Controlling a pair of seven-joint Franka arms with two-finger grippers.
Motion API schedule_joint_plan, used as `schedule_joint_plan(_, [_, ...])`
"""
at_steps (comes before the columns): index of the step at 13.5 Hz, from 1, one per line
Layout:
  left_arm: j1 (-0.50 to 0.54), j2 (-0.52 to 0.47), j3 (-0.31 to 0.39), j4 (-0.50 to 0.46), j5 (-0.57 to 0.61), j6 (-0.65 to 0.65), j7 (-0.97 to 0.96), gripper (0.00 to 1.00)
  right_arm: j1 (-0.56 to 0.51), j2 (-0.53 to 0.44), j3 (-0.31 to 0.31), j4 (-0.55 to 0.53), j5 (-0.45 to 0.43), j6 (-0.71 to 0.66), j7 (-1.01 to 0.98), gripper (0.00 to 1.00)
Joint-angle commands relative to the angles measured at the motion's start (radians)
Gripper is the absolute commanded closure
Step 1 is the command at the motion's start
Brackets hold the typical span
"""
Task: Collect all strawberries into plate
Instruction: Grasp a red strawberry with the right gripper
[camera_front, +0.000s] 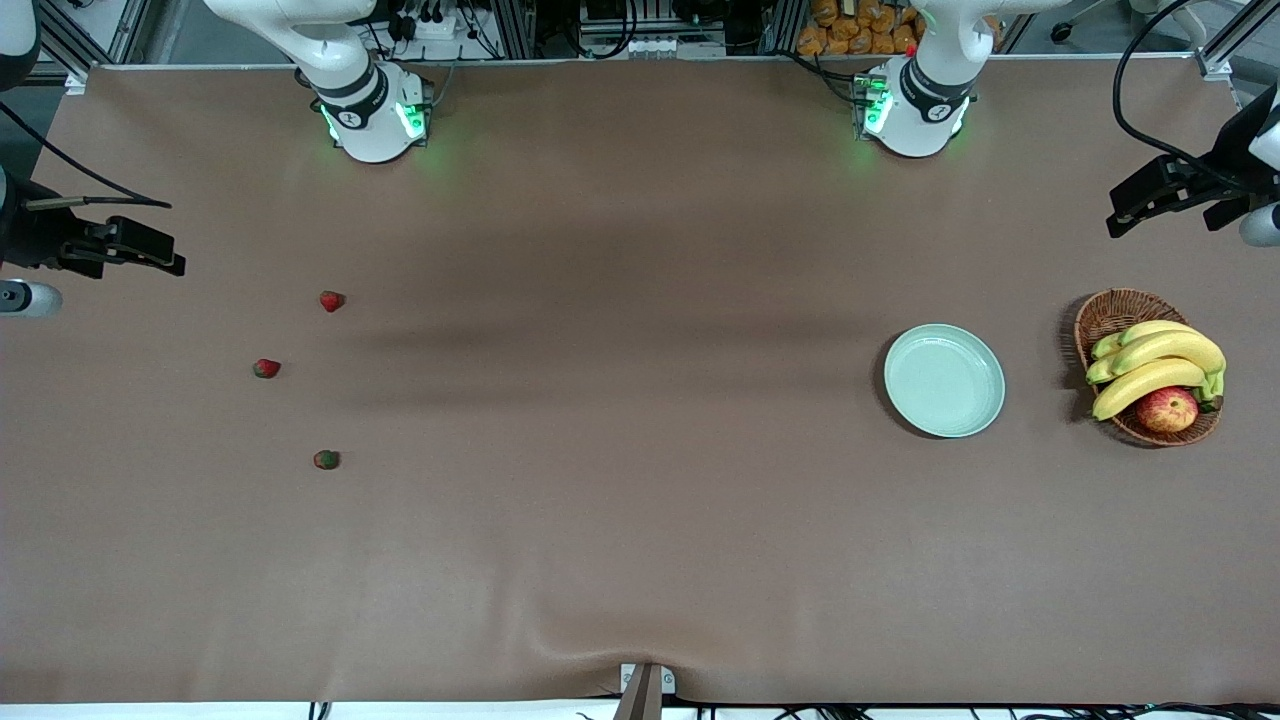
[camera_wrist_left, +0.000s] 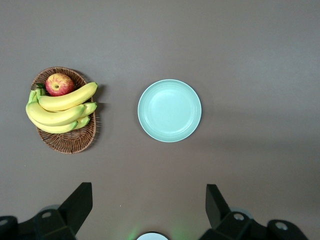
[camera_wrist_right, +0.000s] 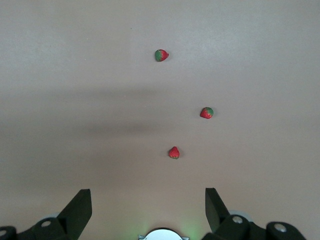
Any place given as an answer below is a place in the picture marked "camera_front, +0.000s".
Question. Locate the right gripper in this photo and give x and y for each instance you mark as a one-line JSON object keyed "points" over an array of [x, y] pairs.
{"points": [[28, 236]]}

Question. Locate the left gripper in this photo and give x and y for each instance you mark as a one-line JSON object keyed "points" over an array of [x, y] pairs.
{"points": [[1223, 172]]}

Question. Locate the red toy strawberry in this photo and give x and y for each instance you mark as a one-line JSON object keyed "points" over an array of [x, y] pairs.
{"points": [[266, 368], [331, 300], [326, 459]]}

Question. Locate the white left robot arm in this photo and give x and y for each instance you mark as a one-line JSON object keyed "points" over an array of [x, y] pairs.
{"points": [[920, 115]]}

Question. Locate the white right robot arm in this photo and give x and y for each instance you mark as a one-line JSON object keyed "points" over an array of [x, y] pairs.
{"points": [[370, 120]]}

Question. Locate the pale green round plate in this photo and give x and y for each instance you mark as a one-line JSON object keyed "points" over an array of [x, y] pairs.
{"points": [[944, 380]]}

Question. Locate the yellow banana bunch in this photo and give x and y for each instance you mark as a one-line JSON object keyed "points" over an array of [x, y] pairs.
{"points": [[1160, 350]]}

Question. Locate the woven wicker basket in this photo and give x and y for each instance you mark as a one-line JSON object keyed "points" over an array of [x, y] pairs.
{"points": [[1110, 310]]}

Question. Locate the red apple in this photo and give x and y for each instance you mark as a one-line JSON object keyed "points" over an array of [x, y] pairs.
{"points": [[1167, 410]]}

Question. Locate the bag of orange bread rolls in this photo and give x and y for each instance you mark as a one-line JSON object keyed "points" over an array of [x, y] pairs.
{"points": [[860, 25]]}

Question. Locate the white power strip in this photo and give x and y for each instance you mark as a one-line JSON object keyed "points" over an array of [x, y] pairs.
{"points": [[430, 27]]}

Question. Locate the grey socket strip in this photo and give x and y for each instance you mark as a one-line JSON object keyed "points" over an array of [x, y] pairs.
{"points": [[665, 46]]}

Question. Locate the large table cover mat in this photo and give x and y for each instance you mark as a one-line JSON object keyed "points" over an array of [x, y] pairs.
{"points": [[640, 500]]}

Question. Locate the aluminium frame post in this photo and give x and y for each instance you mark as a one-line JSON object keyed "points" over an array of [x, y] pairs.
{"points": [[128, 30], [1217, 66], [785, 25], [515, 30]]}

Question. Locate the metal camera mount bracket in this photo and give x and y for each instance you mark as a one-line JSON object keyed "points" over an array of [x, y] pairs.
{"points": [[645, 690]]}

